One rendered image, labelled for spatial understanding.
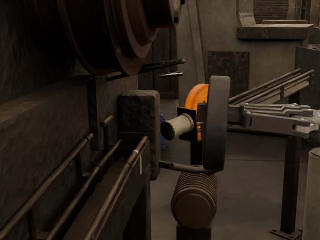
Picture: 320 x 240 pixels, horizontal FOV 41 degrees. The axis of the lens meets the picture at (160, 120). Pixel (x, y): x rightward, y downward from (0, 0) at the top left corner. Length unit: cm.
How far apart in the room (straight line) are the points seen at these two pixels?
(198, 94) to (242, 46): 223
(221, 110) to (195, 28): 297
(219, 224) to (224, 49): 179
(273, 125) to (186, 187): 59
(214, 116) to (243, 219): 160
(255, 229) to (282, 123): 150
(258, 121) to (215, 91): 8
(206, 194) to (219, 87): 58
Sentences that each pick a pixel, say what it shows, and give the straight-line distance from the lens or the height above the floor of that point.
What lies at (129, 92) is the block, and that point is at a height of 80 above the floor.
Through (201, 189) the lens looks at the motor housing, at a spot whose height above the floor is 53.
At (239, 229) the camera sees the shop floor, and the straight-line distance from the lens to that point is 212.
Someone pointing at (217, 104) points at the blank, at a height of 87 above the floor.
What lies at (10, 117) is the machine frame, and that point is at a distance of 60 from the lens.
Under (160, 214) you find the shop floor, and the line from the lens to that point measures 223.
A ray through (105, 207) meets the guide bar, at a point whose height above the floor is 70.
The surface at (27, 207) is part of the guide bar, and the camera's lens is 64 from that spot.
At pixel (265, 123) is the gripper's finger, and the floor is 84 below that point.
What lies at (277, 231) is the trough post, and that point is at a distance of 212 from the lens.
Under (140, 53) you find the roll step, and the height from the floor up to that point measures 93.
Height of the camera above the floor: 101
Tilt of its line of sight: 14 degrees down
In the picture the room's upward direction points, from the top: 1 degrees counter-clockwise
